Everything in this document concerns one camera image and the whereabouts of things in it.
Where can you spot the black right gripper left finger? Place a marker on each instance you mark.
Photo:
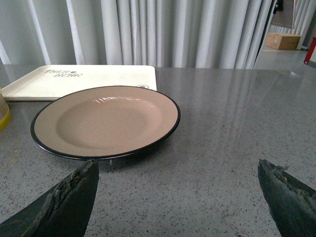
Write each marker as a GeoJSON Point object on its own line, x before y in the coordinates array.
{"type": "Point", "coordinates": [63, 211]}

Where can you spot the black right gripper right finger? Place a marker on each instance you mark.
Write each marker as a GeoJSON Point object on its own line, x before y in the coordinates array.
{"type": "Point", "coordinates": [292, 203]}

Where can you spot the tan plate with black rim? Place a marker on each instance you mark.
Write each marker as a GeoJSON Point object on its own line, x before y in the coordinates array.
{"type": "Point", "coordinates": [105, 122]}

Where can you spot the cream rectangular serving tray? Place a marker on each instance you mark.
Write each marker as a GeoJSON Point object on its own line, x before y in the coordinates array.
{"type": "Point", "coordinates": [51, 82]}

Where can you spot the bamboo steamer with yellow bands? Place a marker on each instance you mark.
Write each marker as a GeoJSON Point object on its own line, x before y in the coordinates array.
{"type": "Point", "coordinates": [5, 115]}

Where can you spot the brown cardboard box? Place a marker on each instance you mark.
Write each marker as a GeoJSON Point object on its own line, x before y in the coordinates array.
{"type": "Point", "coordinates": [282, 41]}

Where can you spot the grey pleated curtain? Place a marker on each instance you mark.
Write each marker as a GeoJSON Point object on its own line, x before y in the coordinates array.
{"type": "Point", "coordinates": [224, 34]}

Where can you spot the red post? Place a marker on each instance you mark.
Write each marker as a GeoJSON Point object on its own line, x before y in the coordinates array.
{"type": "Point", "coordinates": [309, 56]}

